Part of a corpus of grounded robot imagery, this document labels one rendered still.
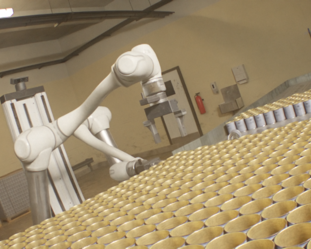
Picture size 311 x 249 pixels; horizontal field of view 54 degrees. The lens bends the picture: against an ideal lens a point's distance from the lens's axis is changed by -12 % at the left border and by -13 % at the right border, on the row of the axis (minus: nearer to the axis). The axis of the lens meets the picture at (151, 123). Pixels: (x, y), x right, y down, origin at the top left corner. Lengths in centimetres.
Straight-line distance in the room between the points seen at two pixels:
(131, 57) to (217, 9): 750
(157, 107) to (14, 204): 699
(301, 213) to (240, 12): 794
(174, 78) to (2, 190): 538
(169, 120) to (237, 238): 916
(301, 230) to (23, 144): 114
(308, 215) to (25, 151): 112
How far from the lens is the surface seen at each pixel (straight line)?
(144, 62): 122
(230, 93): 867
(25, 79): 211
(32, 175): 149
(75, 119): 152
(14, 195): 818
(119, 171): 183
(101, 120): 226
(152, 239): 70
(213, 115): 901
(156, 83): 137
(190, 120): 932
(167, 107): 136
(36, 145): 141
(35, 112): 213
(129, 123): 1062
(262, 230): 57
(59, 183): 213
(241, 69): 833
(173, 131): 970
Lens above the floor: 144
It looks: 3 degrees down
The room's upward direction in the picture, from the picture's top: 20 degrees counter-clockwise
